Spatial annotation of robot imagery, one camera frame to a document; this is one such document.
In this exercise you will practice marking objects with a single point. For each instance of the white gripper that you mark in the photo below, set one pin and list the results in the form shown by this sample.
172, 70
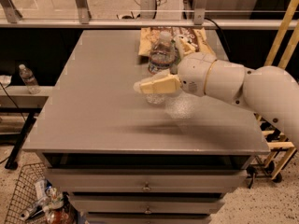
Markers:
194, 74

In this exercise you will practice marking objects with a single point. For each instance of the clear plastic water bottle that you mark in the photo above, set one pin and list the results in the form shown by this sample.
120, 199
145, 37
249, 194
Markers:
162, 54

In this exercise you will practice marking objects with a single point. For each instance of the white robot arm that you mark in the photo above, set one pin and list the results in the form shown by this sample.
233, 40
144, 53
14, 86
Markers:
225, 81

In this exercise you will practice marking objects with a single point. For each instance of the small water bottle on bench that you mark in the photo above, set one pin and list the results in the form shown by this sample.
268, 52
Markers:
29, 79

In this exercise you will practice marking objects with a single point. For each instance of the brown snack bag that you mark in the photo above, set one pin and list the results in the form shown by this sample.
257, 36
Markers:
194, 36

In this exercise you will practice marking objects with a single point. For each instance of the grey drawer cabinet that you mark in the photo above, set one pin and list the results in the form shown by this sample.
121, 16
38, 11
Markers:
123, 160

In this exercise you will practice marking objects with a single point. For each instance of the grey side bench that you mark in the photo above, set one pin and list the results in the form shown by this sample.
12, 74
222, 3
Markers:
18, 100

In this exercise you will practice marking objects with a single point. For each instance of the bottles in basket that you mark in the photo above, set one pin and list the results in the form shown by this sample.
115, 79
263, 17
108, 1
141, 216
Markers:
50, 201

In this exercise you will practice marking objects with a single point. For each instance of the metal railing frame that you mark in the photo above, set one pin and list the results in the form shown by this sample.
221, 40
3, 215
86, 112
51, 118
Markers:
98, 14

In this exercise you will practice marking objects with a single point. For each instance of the wire basket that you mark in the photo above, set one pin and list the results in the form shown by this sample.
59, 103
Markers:
24, 194

